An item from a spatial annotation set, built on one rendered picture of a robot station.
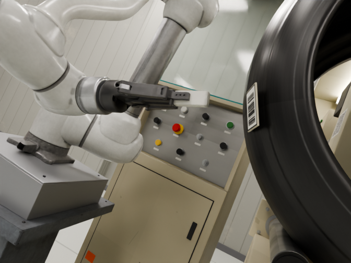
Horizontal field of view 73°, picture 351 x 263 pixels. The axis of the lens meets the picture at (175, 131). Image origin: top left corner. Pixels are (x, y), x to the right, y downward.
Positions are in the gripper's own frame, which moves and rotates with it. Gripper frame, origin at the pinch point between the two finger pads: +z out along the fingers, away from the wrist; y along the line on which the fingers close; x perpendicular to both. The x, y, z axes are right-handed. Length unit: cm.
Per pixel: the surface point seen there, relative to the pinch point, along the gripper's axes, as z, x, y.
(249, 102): 12.2, 3.6, -9.7
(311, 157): 20.0, 10.9, -12.0
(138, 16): -206, -229, 253
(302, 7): 18.0, -9.5, -11.7
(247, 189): -9, 20, 296
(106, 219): -55, 42, 58
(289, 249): 18.6, 21.9, -9.5
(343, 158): 32.3, 4.9, 26.0
